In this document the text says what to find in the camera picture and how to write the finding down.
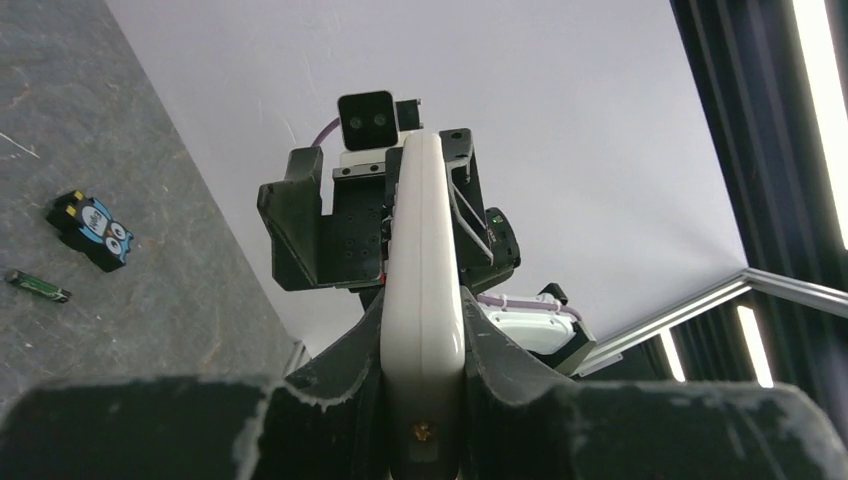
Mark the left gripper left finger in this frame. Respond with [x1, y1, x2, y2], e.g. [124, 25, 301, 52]
[1, 293, 388, 479]

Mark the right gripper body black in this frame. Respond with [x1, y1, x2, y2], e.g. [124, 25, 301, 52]
[317, 162, 492, 293]

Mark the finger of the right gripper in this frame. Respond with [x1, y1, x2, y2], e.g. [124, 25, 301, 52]
[439, 128, 497, 272]
[256, 146, 332, 292]

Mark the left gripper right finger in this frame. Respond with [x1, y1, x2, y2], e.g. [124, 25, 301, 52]
[460, 292, 847, 479]

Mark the blue black owl toy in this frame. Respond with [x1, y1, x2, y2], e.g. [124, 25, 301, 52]
[46, 190, 134, 273]

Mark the red white remote control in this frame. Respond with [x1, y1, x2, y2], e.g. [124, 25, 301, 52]
[380, 132, 465, 479]

